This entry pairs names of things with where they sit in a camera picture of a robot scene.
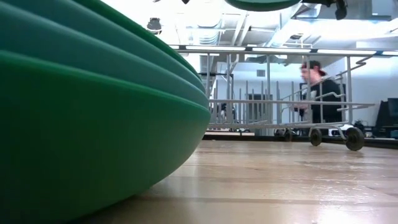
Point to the person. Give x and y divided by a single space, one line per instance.
326 93

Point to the black computer monitor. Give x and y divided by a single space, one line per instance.
387 115

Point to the black round ceiling device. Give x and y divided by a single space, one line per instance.
154 25

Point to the white ceiling duct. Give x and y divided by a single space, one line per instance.
342 29

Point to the grey wall vent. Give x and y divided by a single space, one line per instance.
261 73

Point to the silver corrugated ventilation duct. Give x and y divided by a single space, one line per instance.
210 35

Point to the black aluminium table frame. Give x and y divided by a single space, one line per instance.
242 137

